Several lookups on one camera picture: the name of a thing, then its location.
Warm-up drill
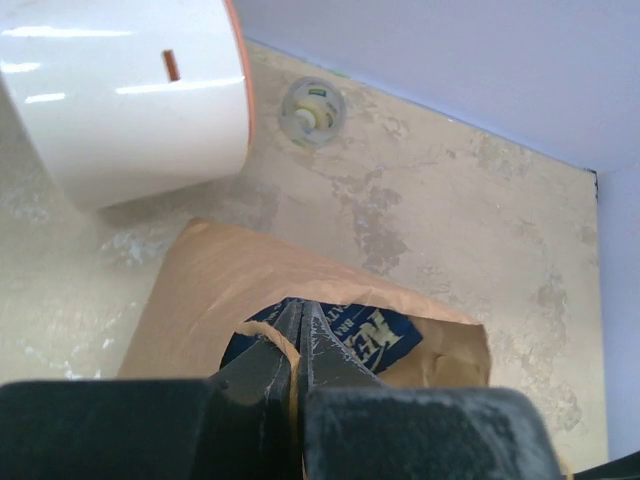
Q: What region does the clear plastic tape roll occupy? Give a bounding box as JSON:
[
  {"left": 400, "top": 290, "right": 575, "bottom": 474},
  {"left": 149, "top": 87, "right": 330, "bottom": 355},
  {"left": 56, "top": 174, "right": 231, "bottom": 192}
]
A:
[{"left": 278, "top": 76, "right": 347, "bottom": 149}]

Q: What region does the blue chips bag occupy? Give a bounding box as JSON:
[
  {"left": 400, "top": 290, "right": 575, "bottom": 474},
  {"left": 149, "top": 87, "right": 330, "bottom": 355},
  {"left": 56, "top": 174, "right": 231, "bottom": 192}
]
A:
[{"left": 221, "top": 297, "right": 422, "bottom": 375}]

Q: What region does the brown paper bag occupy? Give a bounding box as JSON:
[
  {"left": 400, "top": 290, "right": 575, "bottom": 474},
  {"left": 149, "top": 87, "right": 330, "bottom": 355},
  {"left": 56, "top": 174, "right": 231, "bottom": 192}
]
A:
[{"left": 117, "top": 219, "right": 491, "bottom": 387}]

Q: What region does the white cylindrical container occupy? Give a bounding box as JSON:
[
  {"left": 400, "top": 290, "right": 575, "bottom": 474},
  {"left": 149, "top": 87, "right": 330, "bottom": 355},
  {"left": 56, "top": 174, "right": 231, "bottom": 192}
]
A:
[{"left": 1, "top": 0, "right": 255, "bottom": 210}]

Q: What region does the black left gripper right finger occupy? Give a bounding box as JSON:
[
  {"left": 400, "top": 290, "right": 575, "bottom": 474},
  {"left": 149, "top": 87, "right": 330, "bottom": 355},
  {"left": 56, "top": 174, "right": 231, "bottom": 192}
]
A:
[{"left": 300, "top": 301, "right": 555, "bottom": 479}]

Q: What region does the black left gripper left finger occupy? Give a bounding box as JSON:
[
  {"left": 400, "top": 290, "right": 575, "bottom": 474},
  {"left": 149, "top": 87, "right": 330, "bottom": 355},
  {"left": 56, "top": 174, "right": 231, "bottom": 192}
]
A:
[{"left": 0, "top": 298, "right": 304, "bottom": 480}]

